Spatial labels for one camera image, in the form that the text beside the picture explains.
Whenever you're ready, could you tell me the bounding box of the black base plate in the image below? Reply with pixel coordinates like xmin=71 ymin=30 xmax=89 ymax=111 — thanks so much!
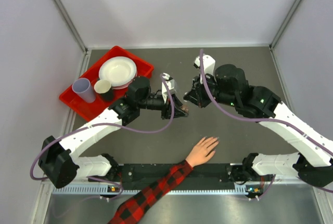
xmin=100 ymin=160 xmax=238 ymax=188

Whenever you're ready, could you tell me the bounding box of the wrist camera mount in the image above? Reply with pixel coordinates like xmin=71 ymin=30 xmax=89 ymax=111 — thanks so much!
xmin=194 ymin=54 xmax=215 ymax=75
xmin=160 ymin=73 xmax=177 ymax=103

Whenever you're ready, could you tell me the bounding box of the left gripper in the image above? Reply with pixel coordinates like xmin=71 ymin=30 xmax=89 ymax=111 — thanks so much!
xmin=138 ymin=94 xmax=188 ymax=120

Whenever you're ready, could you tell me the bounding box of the red plastic tray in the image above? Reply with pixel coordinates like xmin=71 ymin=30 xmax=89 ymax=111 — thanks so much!
xmin=59 ymin=46 xmax=154 ymax=122

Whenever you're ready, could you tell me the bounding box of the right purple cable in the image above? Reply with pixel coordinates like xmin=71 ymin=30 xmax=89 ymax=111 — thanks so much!
xmin=199 ymin=49 xmax=333 ymax=200

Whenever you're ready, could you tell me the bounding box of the purple cable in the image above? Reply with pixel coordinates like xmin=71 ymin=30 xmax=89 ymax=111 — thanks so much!
xmin=30 ymin=73 xmax=175 ymax=201
xmin=199 ymin=49 xmax=333 ymax=200

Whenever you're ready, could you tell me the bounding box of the nail polish bottle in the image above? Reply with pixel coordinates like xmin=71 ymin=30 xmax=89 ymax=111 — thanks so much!
xmin=181 ymin=104 xmax=189 ymax=113

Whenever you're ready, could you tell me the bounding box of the slotted cable duct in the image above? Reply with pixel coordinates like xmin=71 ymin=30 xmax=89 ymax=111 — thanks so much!
xmin=52 ymin=182 xmax=263 ymax=195

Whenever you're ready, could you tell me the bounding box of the cream paper cup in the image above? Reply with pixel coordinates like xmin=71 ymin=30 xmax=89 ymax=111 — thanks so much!
xmin=94 ymin=80 xmax=112 ymax=94

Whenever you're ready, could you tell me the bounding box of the red plaid sleeve forearm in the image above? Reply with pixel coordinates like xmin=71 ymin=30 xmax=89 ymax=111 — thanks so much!
xmin=109 ymin=160 xmax=193 ymax=224

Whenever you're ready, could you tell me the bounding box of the lilac plastic cup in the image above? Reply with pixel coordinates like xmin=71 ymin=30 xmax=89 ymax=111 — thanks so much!
xmin=71 ymin=77 xmax=96 ymax=103

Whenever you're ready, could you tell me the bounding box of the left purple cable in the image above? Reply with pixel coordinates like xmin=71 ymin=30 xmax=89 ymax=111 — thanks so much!
xmin=30 ymin=73 xmax=175 ymax=201

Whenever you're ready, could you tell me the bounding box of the mannequin hand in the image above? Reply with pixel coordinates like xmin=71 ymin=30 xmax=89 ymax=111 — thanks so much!
xmin=186 ymin=137 xmax=219 ymax=168

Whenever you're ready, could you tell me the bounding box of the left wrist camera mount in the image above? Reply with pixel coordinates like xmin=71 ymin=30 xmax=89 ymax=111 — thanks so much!
xmin=160 ymin=73 xmax=177 ymax=103

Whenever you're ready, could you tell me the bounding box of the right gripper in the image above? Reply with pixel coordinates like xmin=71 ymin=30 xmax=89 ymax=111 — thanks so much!
xmin=185 ymin=72 xmax=238 ymax=109

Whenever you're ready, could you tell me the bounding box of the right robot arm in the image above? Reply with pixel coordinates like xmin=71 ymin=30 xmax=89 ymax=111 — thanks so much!
xmin=184 ymin=60 xmax=332 ymax=188

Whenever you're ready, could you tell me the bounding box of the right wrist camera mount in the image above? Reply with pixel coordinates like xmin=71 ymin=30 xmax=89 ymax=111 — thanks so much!
xmin=194 ymin=54 xmax=215 ymax=75

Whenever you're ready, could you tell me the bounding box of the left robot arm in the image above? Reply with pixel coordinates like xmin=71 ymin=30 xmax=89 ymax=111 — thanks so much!
xmin=34 ymin=73 xmax=188 ymax=189

